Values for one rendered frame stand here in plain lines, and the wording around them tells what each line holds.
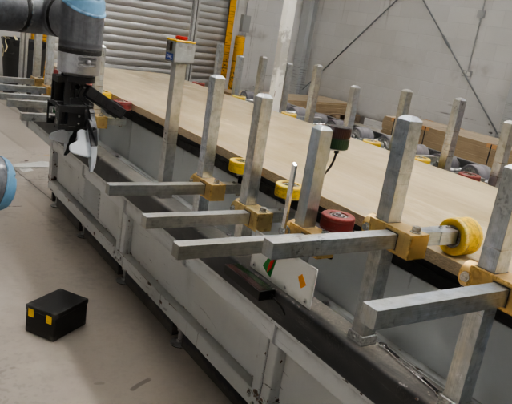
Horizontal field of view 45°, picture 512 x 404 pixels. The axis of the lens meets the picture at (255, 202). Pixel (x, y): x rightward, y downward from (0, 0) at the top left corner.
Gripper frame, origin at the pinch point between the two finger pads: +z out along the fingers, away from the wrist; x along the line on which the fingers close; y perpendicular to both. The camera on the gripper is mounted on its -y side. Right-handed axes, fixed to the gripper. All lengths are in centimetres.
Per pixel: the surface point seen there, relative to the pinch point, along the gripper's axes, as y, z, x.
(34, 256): -52, 94, -164
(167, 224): -18.6, 12.4, 9.8
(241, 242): -21.4, 7.8, 35.2
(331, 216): -46, 3, 37
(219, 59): -172, -12, -198
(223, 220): -34.3, 12.2, 11.3
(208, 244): -13.6, 7.7, 34.3
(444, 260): -54, 5, 62
